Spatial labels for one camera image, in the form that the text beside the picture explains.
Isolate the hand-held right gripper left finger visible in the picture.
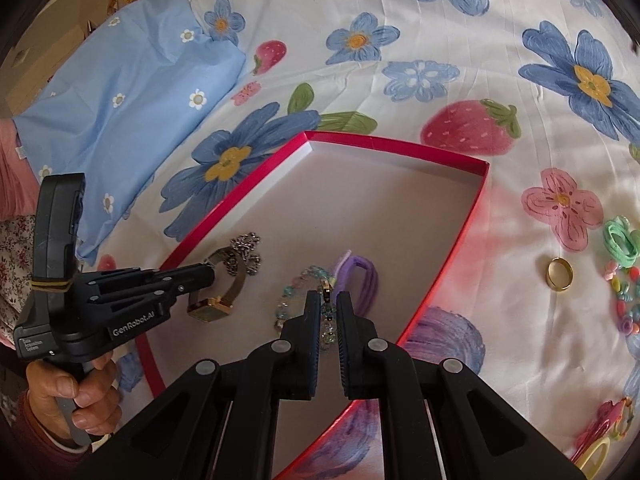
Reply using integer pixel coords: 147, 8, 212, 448
75, 291, 323, 480

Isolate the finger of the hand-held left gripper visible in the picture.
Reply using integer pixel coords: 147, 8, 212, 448
84, 263, 217, 292
91, 280, 214, 330

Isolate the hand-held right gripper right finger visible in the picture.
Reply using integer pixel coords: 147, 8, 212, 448
336, 291, 588, 480

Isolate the gold square wristwatch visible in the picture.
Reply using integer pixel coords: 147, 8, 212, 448
186, 247, 251, 323

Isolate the light blue beaded bracelet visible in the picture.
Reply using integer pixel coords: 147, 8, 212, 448
272, 265, 342, 356

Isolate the silver chain bracelet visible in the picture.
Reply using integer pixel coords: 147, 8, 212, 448
222, 231, 263, 277

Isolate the purple hair tie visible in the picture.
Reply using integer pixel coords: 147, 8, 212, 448
330, 249, 381, 318

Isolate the red cardboard box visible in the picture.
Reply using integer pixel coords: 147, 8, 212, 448
135, 130, 492, 480

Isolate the gold ring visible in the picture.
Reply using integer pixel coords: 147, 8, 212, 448
545, 257, 576, 291

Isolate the pale yellow ring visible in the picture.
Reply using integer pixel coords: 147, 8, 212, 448
570, 437, 613, 480

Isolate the colourful bead bracelet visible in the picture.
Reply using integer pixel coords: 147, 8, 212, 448
602, 260, 640, 338

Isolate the green hair tie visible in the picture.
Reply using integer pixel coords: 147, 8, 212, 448
602, 216, 640, 261

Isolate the person's left forearm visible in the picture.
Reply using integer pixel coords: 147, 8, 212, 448
10, 392, 96, 480

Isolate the person's left hand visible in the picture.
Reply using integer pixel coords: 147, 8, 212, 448
25, 352, 123, 448

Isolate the small floral print clothing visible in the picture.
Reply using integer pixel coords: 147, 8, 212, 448
0, 215, 41, 351

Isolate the pink cloth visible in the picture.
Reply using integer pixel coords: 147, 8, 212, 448
0, 120, 43, 221

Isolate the blue daisy pillow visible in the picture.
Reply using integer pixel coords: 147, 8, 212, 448
12, 0, 248, 266

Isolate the pink yellow hair clip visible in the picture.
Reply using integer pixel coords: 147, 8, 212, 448
575, 397, 636, 456

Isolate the floral strawberry bedsheet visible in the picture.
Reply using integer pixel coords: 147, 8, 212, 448
85, 0, 640, 480

